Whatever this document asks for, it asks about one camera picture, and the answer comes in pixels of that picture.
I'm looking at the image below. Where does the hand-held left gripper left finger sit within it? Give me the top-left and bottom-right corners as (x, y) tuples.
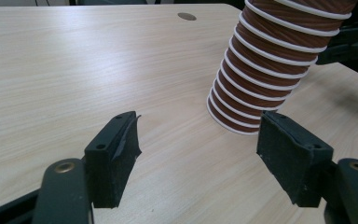
(83, 110), (143, 209)

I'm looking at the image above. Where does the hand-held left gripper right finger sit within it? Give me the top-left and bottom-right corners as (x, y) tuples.
(255, 110), (336, 209)

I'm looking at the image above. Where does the stack of brown paper cups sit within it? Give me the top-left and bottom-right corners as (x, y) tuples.
(205, 0), (358, 136)

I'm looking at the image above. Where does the black table cable grommet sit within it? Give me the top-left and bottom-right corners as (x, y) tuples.
(176, 11), (198, 22)

